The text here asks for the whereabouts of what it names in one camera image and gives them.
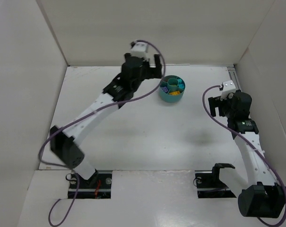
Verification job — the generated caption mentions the yellow arched lego brick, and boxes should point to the yellow arched lego brick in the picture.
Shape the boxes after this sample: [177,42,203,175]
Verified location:
[169,91,180,96]

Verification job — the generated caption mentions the teal painted face lego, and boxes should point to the teal painted face lego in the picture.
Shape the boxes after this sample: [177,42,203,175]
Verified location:
[178,81,185,90]

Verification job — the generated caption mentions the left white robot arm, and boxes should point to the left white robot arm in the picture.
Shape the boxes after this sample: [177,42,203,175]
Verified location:
[50,53,162,187]

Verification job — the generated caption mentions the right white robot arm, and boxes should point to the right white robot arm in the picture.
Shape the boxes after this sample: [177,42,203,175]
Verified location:
[203,90,286,219]

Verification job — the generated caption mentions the teal round divided container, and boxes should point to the teal round divided container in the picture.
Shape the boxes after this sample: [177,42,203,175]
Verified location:
[158,75,186,103]

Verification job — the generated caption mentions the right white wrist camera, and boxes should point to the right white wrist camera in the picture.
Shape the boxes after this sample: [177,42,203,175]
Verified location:
[219,80,236,100]

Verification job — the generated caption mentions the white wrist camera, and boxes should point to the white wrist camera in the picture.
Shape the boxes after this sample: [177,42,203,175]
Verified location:
[130,41,149,59]
[219,80,236,100]

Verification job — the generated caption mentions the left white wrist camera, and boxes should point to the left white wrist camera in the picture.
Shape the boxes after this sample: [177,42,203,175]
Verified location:
[130,41,149,59]

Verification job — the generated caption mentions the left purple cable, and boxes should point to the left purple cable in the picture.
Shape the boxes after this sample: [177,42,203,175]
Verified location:
[37,39,166,227]

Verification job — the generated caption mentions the purple cable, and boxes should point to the purple cable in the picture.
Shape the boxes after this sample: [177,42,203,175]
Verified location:
[201,86,286,226]
[37,39,166,227]

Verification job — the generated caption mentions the aluminium rail right side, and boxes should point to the aluminium rail right side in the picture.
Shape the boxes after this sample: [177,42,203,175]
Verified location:
[227,67,241,90]

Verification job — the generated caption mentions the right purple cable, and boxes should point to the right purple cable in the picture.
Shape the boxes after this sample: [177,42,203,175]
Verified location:
[201,86,286,226]

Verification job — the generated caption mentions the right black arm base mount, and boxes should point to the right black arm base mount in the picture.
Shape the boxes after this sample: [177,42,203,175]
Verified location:
[193,163,236,199]

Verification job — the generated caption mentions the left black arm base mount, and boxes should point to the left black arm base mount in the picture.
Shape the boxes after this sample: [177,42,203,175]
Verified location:
[65,171,113,199]

